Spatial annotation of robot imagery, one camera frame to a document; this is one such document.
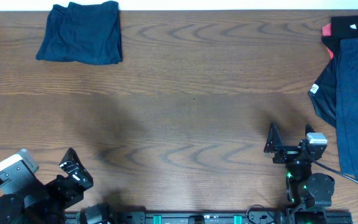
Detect black garment with red trim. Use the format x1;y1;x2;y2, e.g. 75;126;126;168
308;15;358;128

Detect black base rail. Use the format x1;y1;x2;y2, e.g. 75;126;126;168
65;203;353;224

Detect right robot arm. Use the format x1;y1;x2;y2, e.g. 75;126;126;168
264;123;335;223

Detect navy blue shorts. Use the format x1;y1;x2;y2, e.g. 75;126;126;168
35;1;123;65

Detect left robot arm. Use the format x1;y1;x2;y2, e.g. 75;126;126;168
0;148;116;224

